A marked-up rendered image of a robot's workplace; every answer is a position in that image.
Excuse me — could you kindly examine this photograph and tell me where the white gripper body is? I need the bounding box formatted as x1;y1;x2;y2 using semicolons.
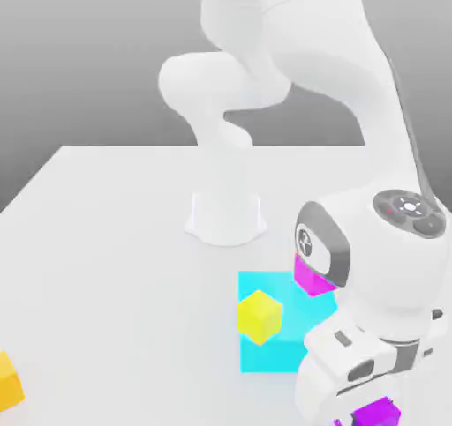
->
294;355;407;426

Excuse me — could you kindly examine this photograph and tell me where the small purple cube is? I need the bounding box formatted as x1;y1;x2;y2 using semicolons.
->
333;396;403;426

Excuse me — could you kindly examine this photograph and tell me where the small yellow cube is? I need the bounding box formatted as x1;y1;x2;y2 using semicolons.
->
236;289;284;347

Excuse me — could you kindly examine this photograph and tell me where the small magenta cube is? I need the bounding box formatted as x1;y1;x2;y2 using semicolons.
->
292;252;339;298

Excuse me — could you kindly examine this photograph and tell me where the small orange cube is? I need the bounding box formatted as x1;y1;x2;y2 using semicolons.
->
0;349;26;415

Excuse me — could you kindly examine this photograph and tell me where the large cyan box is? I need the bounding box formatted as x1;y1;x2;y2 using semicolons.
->
238;270;339;374

